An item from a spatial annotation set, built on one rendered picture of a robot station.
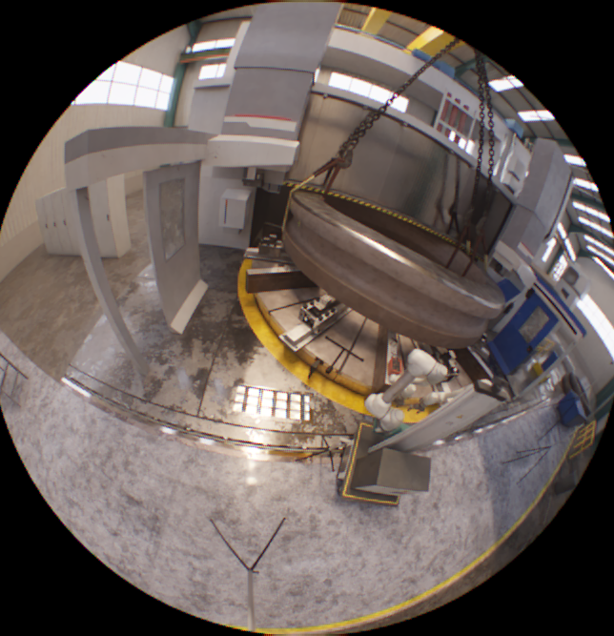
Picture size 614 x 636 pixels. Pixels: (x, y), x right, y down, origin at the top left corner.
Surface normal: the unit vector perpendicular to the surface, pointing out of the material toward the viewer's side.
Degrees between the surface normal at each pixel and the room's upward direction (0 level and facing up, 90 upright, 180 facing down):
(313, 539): 0
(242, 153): 90
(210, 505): 0
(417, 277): 90
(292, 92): 90
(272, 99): 90
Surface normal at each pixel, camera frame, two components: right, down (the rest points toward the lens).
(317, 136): 0.01, 0.68
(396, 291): -0.42, 0.55
